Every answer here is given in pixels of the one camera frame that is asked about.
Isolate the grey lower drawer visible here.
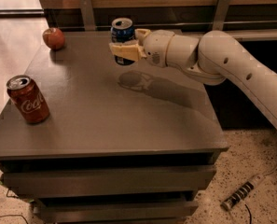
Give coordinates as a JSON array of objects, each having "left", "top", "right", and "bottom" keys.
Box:
[{"left": 35, "top": 202, "right": 198, "bottom": 223}]

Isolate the left metal bracket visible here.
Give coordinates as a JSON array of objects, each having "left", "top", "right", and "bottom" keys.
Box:
[{"left": 79, "top": 0, "right": 96, "bottom": 31}]

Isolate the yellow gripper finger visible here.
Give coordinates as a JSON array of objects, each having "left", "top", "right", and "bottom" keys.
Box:
[
  {"left": 109, "top": 41, "right": 146, "bottom": 62},
  {"left": 135, "top": 28, "right": 151, "bottom": 43}
]

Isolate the white power strip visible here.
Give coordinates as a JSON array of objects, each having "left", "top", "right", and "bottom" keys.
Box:
[{"left": 221, "top": 174, "right": 265, "bottom": 211}]

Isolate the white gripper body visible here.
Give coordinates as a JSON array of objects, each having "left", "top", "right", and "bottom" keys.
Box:
[{"left": 144, "top": 30, "right": 174, "bottom": 68}]

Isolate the black floor cable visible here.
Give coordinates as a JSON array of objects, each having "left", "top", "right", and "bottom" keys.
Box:
[{"left": 0, "top": 189, "right": 30, "bottom": 224}]

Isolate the metal bracket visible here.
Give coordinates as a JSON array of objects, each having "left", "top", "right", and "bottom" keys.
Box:
[
  {"left": 212, "top": 0, "right": 231, "bottom": 31},
  {"left": 79, "top": 0, "right": 96, "bottom": 31}
]

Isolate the red apple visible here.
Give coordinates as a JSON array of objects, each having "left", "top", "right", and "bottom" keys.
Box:
[{"left": 42, "top": 27, "right": 65, "bottom": 50}]

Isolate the blue pepsi can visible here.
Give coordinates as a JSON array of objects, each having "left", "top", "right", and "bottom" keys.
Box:
[{"left": 110, "top": 17, "right": 136, "bottom": 66}]

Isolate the red coke can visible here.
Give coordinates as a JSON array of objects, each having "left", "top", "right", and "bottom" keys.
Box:
[{"left": 7, "top": 75, "right": 49, "bottom": 124}]

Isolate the grey upper drawer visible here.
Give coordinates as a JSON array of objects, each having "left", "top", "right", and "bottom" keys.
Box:
[{"left": 2, "top": 165, "right": 215, "bottom": 198}]

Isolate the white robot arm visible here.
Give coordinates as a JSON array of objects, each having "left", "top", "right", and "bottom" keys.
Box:
[{"left": 109, "top": 29, "right": 277, "bottom": 130}]

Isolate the grey drawer cabinet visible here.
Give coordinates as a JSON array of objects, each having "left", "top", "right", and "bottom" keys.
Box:
[{"left": 0, "top": 32, "right": 227, "bottom": 224}]

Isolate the thin metal rail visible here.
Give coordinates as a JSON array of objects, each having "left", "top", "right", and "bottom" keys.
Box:
[{"left": 58, "top": 20, "right": 277, "bottom": 30}]

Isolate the grey drawer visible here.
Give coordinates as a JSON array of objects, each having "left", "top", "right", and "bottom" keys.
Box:
[
  {"left": 35, "top": 202, "right": 198, "bottom": 223},
  {"left": 2, "top": 165, "right": 215, "bottom": 198}
]

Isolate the right metal bracket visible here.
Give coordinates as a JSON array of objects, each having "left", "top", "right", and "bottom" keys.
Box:
[{"left": 212, "top": 0, "right": 231, "bottom": 31}]

